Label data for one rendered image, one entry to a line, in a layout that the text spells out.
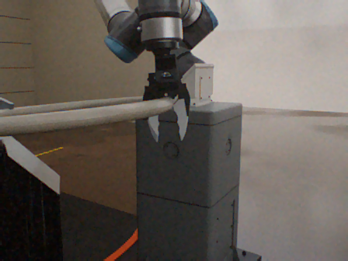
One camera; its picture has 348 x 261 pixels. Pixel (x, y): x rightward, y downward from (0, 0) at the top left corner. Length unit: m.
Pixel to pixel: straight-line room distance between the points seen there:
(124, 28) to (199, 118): 0.72
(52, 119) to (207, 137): 1.04
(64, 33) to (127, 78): 1.78
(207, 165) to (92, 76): 5.82
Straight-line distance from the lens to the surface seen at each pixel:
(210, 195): 1.59
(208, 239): 1.67
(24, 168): 1.33
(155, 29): 0.76
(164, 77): 0.69
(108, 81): 6.95
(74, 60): 7.50
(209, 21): 1.73
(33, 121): 0.56
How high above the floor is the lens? 1.03
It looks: 11 degrees down
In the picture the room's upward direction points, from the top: straight up
